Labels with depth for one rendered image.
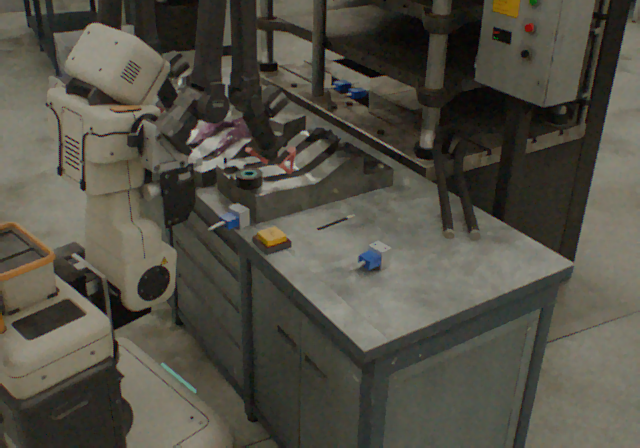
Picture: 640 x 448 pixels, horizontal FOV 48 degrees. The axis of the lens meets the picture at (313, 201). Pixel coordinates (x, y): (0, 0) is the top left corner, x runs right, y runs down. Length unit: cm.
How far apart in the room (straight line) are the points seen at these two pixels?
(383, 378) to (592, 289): 189
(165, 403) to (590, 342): 173
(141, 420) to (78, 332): 59
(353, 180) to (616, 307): 158
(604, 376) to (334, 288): 147
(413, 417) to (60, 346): 89
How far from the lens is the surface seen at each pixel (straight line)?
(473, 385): 207
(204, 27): 171
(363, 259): 188
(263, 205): 209
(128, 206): 192
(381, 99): 293
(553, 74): 234
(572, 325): 325
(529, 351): 218
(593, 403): 289
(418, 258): 198
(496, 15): 243
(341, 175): 221
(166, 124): 169
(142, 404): 231
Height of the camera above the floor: 183
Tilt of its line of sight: 28 degrees down
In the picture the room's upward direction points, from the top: 1 degrees clockwise
